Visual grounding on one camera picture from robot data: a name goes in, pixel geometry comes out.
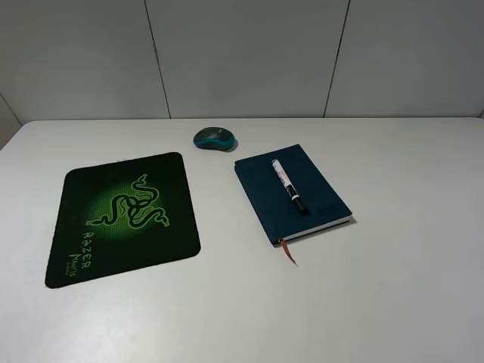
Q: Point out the teal grey computer mouse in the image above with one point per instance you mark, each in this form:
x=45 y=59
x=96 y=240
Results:
x=214 y=138

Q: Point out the dark blue notebook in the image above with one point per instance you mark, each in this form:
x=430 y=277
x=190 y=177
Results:
x=272 y=205

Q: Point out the black white marker pen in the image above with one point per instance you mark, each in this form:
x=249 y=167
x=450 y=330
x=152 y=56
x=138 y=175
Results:
x=295 y=198

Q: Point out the black green Razer mouse pad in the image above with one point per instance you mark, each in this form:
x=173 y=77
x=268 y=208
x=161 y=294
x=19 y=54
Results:
x=120 y=217

